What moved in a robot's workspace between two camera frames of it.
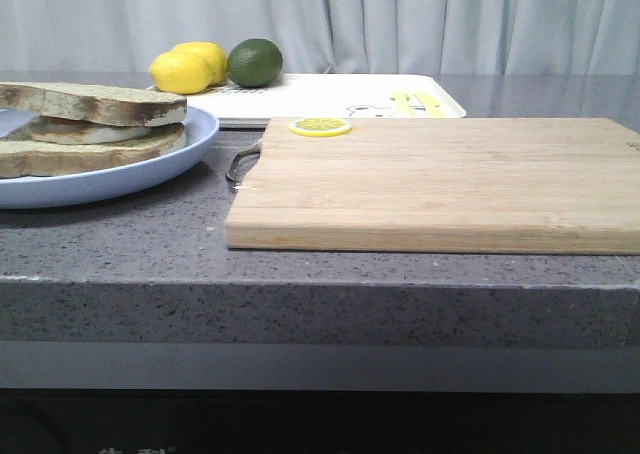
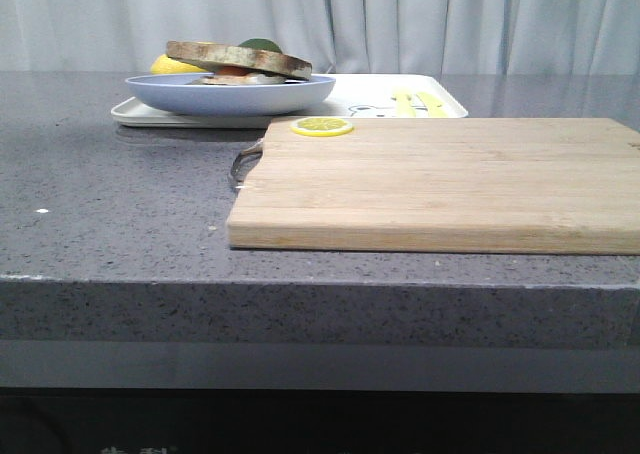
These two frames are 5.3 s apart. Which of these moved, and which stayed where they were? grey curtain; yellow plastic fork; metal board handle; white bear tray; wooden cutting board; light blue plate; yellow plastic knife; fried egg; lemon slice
Moved: light blue plate; fried egg
Stayed: yellow plastic fork; metal board handle; lemon slice; wooden cutting board; yellow plastic knife; white bear tray; grey curtain
